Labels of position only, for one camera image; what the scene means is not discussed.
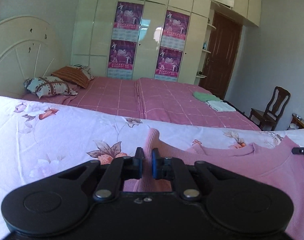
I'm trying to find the cream corner shelves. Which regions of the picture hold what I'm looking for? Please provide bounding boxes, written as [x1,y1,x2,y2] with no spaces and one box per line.
[196,17,216,79]

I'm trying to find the small patterned pillow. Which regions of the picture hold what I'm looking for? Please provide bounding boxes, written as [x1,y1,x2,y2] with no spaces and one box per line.
[72,65,95,81]

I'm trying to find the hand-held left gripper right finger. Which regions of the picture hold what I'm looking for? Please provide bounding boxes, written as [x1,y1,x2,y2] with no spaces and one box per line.
[152,148,232,202]

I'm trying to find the folded green cloth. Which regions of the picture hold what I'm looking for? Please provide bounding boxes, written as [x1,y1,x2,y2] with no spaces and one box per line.
[193,91,223,103]

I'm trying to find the dark wooden chair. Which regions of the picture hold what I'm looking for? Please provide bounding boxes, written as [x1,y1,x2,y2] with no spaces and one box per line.
[249,86,291,131]

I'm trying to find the pink checked bedspread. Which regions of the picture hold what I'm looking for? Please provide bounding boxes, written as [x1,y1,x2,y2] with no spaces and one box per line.
[22,76,262,131]

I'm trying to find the white patterned pillow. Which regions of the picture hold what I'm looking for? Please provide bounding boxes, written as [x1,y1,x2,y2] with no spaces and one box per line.
[24,76,79,98]

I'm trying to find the brown wooden door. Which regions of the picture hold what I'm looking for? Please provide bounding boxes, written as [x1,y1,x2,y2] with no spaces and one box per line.
[198,11,243,100]

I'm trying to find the purple wall poster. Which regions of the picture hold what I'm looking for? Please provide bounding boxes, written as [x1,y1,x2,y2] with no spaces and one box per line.
[112,2,144,42]
[161,10,190,48]
[107,40,137,78]
[154,46,184,81]

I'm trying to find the wooden furniture piece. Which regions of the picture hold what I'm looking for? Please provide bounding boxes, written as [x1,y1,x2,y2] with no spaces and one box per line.
[287,113,304,132]

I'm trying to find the brown striped pillow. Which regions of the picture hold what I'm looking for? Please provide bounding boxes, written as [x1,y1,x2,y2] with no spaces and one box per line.
[51,66,90,89]

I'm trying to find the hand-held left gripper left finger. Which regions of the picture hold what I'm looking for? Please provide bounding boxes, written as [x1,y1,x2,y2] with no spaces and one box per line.
[58,147,144,203]

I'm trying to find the cream wardrobe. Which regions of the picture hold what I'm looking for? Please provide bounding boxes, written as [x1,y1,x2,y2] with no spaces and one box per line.
[70,0,262,83]

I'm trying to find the white floral bed sheet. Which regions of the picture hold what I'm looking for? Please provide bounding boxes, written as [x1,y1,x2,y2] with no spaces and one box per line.
[0,94,304,205]

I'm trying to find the cream bed headboard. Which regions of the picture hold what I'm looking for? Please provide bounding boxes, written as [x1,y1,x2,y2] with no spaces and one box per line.
[0,15,65,98]

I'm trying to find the folded white cloth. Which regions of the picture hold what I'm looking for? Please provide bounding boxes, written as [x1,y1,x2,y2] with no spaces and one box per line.
[206,100,236,113]

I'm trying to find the pink sweater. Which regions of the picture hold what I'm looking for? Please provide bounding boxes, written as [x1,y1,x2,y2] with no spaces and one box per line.
[123,128,304,240]

